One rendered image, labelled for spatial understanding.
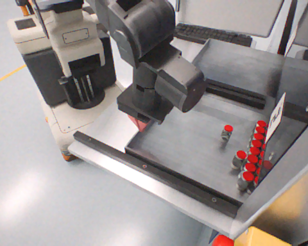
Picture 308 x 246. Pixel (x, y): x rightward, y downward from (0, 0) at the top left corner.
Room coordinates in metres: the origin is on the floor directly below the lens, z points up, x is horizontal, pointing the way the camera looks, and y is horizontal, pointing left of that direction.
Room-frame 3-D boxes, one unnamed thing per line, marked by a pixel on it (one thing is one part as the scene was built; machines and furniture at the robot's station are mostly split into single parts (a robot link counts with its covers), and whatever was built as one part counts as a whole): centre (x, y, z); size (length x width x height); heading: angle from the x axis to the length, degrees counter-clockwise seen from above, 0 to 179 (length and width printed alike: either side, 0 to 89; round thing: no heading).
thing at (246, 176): (0.26, -0.22, 0.91); 0.18 x 0.02 x 0.05; 151
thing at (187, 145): (0.31, -0.14, 0.90); 0.34 x 0.26 x 0.04; 62
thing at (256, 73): (0.60, -0.31, 0.90); 0.34 x 0.26 x 0.04; 62
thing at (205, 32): (1.03, -0.28, 0.82); 0.40 x 0.14 x 0.02; 65
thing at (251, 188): (0.25, -0.24, 0.91); 0.18 x 0.02 x 0.05; 152
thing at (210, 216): (0.49, -0.16, 0.87); 0.70 x 0.48 x 0.02; 152
